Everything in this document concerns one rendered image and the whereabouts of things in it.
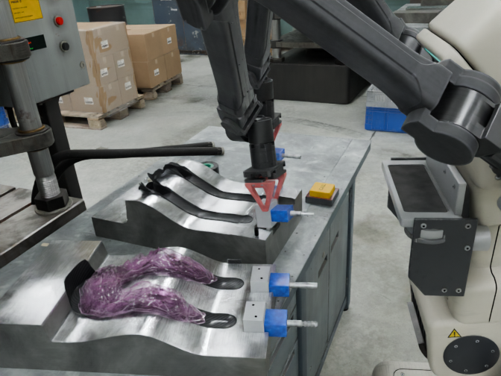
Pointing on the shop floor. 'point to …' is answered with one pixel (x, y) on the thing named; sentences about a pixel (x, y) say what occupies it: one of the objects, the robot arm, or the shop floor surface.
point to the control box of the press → (50, 68)
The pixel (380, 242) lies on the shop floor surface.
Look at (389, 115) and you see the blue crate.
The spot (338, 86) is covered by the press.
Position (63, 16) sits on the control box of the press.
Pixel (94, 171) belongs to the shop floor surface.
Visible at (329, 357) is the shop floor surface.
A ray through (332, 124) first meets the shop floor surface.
